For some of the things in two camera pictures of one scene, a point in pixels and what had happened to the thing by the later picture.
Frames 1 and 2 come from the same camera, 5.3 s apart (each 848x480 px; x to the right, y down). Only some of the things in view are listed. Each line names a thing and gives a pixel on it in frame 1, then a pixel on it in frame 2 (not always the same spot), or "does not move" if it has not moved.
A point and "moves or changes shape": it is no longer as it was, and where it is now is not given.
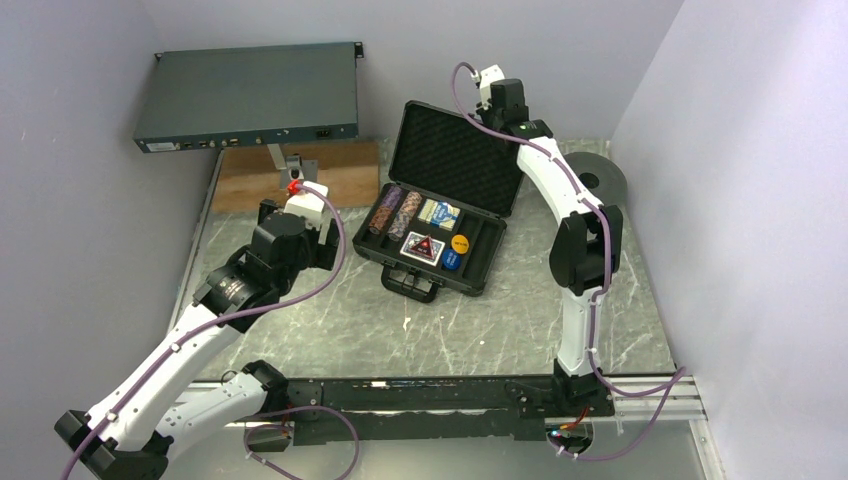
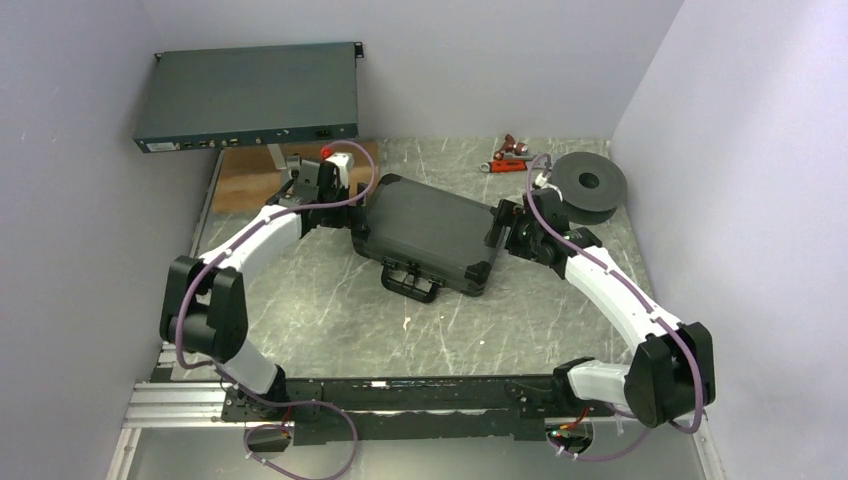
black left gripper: x=321 y=255 -> x=353 y=217
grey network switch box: x=256 y=95 does not move
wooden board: x=248 y=174 does not move
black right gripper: x=483 y=115 -> x=510 y=214
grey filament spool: x=601 y=175 does not move
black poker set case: x=440 y=220 moves or changes shape
